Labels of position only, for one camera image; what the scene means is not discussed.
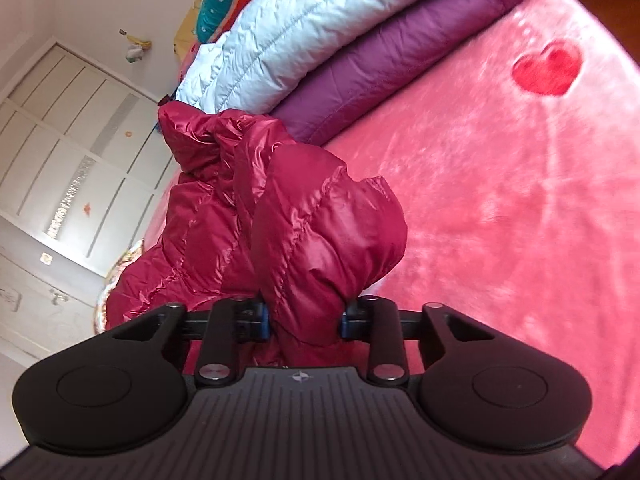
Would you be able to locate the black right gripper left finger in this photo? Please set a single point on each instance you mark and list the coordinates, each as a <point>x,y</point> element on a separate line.
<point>221,331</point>

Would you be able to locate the pink plush bed cover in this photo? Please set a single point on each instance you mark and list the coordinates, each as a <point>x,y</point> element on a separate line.
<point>516,160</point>

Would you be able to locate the wall hanging ornament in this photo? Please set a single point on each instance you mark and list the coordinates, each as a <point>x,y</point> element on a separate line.
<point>136,47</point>

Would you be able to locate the purple down jacket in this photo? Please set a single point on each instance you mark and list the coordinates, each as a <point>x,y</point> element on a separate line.
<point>363,74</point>

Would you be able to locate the white room door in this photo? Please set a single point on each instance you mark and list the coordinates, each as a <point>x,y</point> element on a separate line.
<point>38,318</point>

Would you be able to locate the magenta shiny down jacket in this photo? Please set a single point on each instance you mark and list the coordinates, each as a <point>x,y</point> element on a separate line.
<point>256,213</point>

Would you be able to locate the light blue down jacket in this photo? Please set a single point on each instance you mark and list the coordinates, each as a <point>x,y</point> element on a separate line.
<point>271,47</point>

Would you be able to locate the yellow headboard cover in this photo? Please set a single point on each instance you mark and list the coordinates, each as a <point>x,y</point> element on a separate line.
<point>185,36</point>

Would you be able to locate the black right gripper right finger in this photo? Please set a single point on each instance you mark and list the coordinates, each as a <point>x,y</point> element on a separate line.
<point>378,322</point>

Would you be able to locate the white sliding wardrobe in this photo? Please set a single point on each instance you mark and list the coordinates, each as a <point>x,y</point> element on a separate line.
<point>83,162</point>

